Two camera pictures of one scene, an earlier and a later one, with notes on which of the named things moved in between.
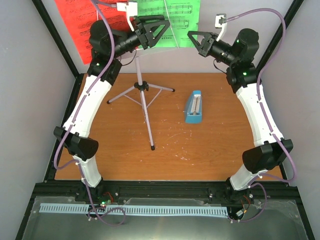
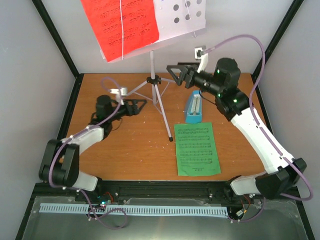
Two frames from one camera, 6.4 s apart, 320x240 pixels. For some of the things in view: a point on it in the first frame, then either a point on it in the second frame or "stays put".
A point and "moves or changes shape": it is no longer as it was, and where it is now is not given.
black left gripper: (148, 39) -> (135, 110)
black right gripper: (206, 42) -> (190, 71)
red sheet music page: (77, 17) moves or changes shape
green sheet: (184, 16) -> (197, 154)
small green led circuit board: (103, 204) stays put
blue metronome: (194, 114) stays put
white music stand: (143, 86) -> (178, 19)
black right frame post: (278, 35) stays put
